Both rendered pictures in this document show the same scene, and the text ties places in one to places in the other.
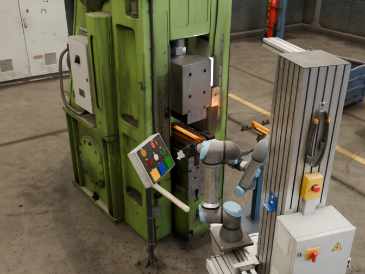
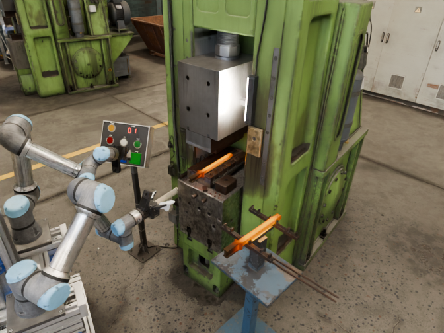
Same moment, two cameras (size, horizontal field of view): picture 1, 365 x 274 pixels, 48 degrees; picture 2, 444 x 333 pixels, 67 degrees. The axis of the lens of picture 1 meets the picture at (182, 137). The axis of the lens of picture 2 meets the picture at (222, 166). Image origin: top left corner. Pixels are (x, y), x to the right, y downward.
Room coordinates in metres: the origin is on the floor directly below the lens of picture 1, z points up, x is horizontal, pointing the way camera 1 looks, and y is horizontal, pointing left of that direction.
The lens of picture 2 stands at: (2.80, -1.90, 2.14)
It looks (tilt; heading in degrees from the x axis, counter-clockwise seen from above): 31 degrees down; 76
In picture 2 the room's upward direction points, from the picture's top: 2 degrees clockwise
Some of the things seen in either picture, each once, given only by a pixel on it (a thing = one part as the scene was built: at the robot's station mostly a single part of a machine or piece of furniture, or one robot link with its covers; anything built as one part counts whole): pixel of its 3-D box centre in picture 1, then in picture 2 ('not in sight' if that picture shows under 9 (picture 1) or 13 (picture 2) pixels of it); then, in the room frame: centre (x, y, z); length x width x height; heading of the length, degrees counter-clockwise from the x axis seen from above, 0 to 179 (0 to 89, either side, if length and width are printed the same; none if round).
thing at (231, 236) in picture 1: (231, 229); (24, 228); (2.10, -0.31, 0.87); 0.15 x 0.15 x 0.10
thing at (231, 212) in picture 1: (231, 213); (19, 210); (2.10, -0.30, 0.98); 0.13 x 0.12 x 0.14; 88
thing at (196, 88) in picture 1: (184, 79); (226, 94); (3.28, -0.02, 1.46); 0.42 x 0.39 x 0.40; 39
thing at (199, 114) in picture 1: (180, 108); (219, 129); (3.26, 0.01, 1.22); 0.42 x 0.20 x 0.10; 39
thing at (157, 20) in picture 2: not in sight; (170, 38); (3.59, 7.13, 0.43); 1.89 x 1.20 x 0.85; 122
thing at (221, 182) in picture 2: (207, 137); (226, 184); (3.25, -0.22, 0.95); 0.12 x 0.08 x 0.06; 39
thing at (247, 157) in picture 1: (260, 155); (256, 267); (3.30, -0.71, 0.74); 0.40 x 0.30 x 0.02; 122
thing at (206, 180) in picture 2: (180, 135); (219, 164); (3.26, 0.01, 0.96); 0.42 x 0.20 x 0.09; 39
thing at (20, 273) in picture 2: not in sight; (25, 278); (2.25, -0.79, 0.98); 0.13 x 0.12 x 0.14; 140
